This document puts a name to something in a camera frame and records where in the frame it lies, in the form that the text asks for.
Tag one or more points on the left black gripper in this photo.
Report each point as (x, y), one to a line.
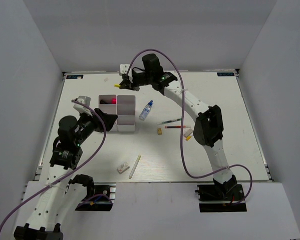
(108, 119)

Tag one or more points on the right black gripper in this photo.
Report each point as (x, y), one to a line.
(126, 83)

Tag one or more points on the pink cap black highlighter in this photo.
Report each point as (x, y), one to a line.
(112, 101)

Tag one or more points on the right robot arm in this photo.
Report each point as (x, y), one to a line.
(208, 123)

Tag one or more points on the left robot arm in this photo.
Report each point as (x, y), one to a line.
(65, 190)

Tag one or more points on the left white divided organizer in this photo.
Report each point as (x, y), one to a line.
(109, 109)

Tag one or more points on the white divided organizer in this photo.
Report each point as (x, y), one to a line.
(109, 109)
(126, 105)

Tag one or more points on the right white divided organizer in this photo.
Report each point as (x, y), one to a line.
(126, 105)

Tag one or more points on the blue cap spray bottle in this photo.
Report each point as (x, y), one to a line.
(146, 110)

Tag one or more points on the white correction tape dispenser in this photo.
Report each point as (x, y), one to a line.
(123, 167)

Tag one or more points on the dark corner label left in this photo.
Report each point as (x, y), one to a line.
(74, 77)

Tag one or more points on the dark corner label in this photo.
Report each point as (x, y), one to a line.
(74, 77)
(229, 74)

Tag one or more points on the red pen orange cap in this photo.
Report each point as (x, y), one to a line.
(181, 127)

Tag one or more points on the pale yellow pen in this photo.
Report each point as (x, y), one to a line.
(134, 166)

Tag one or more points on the green gel pen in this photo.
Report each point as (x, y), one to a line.
(169, 121)

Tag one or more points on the white eraser block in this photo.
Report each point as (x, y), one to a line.
(187, 133)

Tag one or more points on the dark corner label right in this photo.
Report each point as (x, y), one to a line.
(229, 74)

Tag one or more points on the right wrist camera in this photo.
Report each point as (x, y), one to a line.
(123, 69)

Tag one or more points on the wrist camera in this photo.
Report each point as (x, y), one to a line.
(81, 103)
(123, 69)

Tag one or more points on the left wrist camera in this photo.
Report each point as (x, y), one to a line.
(81, 103)

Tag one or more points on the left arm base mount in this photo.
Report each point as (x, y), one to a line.
(102, 201)

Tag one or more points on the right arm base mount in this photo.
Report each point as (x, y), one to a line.
(211, 201)

